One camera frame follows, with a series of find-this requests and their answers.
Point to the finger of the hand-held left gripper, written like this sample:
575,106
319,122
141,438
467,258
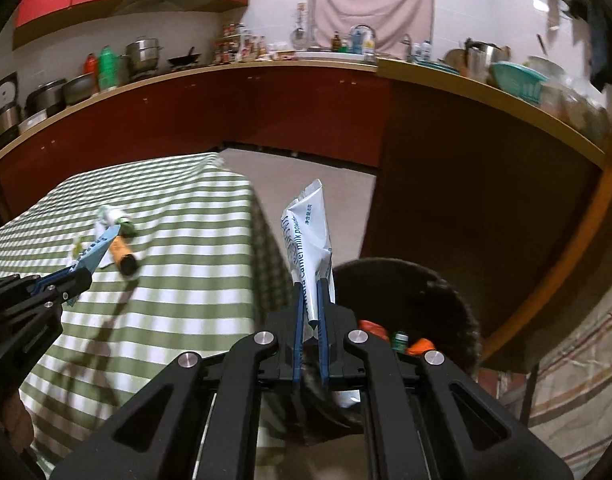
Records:
68,294
93,255

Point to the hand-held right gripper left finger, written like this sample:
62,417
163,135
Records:
298,360

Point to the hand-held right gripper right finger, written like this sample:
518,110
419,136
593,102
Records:
324,355

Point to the orange packet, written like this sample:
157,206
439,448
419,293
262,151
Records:
373,329

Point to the black trash bin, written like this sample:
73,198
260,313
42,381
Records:
411,290

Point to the white printed pouch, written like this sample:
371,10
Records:
306,240

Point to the person's left forearm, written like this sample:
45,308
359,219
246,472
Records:
18,417

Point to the small green yellow wrapper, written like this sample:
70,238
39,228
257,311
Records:
78,249

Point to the white bottle with green cap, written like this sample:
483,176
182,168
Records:
113,215

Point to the white plastic wrapper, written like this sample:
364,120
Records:
348,400

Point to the green checked tablecloth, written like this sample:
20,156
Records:
186,240

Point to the black cooking pot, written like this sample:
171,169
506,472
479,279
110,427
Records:
45,97

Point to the steel mixing bowl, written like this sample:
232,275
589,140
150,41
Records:
78,89

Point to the red bottle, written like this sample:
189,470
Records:
90,72

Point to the green plastic bottle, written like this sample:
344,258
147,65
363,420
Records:
107,70

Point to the steel stockpot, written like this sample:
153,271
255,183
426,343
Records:
143,55

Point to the black wok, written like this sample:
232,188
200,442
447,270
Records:
183,59

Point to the red kitchen counter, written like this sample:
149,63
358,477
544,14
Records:
311,105

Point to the striped cloth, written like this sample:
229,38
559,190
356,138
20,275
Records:
576,370

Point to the row of condiment bottles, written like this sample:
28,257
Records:
238,47

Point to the white sink basin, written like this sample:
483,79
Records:
336,56

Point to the teal tray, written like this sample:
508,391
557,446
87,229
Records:
442,66

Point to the brown glass bottle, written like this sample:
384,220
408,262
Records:
336,42

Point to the yellow dish soap bottle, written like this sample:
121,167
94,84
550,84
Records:
368,45

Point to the blue bottle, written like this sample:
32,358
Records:
356,42

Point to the white plastic bottle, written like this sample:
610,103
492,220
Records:
422,51

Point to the small chrome faucet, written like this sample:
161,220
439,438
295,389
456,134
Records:
407,46

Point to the wooden cutting board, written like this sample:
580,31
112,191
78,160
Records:
456,62

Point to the chrome sink faucet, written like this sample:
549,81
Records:
368,27

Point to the steel kettle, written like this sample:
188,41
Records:
481,62

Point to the teal plastic basket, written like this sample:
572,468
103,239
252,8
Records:
518,85

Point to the pink hanging towel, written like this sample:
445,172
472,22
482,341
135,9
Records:
371,10

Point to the white bowl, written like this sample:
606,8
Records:
546,66

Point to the dark hanging cloth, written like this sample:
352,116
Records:
598,35

